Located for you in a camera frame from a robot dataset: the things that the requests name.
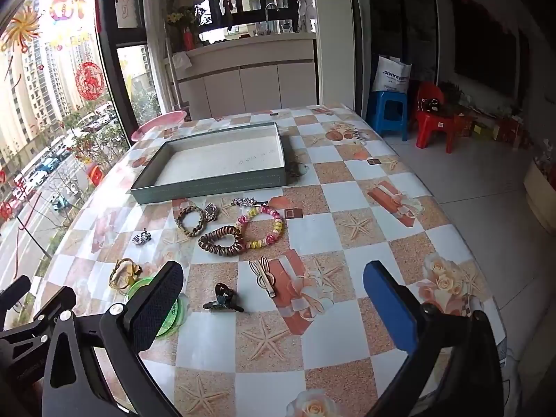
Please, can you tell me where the gold hair clip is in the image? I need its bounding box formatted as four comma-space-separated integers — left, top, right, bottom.
109, 258, 144, 290

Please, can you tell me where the white plant pot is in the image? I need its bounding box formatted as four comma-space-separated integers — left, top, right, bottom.
523, 139, 556, 232

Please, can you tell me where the white shopping bag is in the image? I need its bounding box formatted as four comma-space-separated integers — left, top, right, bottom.
371, 55, 413, 95

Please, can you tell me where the firework window decal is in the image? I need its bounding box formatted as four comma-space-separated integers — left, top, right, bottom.
0, 6, 42, 51

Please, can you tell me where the pink yellow spiral hair tie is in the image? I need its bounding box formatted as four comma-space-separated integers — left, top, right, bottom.
235, 206, 284, 251

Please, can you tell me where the dark wall television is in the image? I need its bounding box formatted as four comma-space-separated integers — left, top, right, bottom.
451, 0, 520, 97

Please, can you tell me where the red plastic chair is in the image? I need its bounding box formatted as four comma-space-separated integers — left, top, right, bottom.
414, 81, 464, 154

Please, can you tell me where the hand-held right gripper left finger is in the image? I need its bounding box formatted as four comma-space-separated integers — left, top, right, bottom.
42, 261, 186, 417

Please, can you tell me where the pink plate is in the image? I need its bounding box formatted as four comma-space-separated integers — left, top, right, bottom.
131, 110, 188, 142

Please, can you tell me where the grey-green shallow box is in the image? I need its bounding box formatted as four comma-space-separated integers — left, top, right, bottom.
130, 122, 288, 205

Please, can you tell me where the brown braided hair tie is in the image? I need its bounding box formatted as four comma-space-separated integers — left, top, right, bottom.
175, 206, 205, 238

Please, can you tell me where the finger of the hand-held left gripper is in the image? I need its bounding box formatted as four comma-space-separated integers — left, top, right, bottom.
0, 275, 32, 312
0, 286, 77, 359

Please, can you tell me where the paper drawing sheet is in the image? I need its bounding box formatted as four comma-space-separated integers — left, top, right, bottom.
115, 0, 142, 29

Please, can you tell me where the blue plastic stool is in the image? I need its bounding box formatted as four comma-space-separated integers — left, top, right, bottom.
367, 90, 409, 142

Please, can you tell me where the red horse window decal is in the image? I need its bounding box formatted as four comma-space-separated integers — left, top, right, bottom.
74, 61, 105, 102

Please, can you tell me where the beige hair clip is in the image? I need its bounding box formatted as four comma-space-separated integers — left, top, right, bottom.
248, 256, 279, 300

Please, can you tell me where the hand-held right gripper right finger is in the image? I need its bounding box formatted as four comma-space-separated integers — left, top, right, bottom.
362, 261, 509, 417

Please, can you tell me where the green transparent bracelet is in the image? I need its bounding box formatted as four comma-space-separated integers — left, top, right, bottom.
125, 275, 190, 340

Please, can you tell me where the black claw clip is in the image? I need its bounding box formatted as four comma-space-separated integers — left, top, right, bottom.
202, 283, 244, 314

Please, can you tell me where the yellow flower bouquet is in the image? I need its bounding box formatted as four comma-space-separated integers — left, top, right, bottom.
167, 6, 196, 27

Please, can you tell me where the brown spiral hair tie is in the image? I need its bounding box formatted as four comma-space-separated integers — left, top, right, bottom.
198, 225, 245, 257

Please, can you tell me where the white cabinet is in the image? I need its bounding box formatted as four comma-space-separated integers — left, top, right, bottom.
173, 36, 318, 121

